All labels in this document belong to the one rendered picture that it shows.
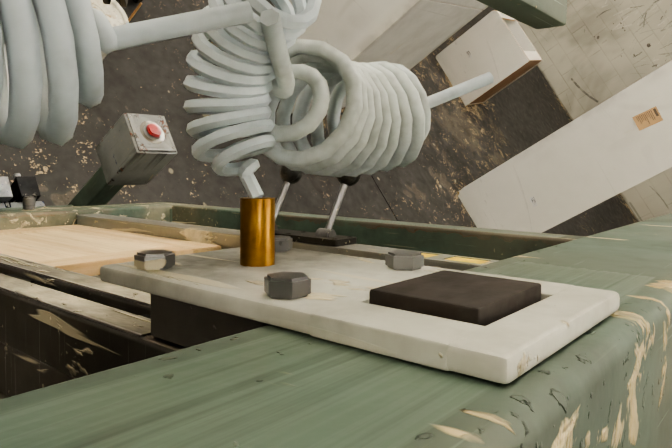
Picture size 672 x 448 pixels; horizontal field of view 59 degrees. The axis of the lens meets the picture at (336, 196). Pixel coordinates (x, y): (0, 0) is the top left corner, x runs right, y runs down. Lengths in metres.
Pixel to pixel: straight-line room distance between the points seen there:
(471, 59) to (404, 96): 5.56
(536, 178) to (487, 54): 1.70
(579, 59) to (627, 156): 4.64
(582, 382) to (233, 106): 0.17
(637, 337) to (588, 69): 8.65
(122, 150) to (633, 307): 1.43
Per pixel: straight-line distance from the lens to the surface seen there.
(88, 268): 0.87
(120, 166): 1.59
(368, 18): 3.29
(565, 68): 8.93
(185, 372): 0.16
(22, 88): 0.18
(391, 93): 0.31
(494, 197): 4.64
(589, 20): 8.89
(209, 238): 1.02
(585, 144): 4.40
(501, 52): 5.78
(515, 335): 0.17
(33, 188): 1.56
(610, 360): 0.20
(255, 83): 0.26
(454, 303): 0.18
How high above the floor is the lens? 2.03
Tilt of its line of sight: 35 degrees down
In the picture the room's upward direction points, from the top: 54 degrees clockwise
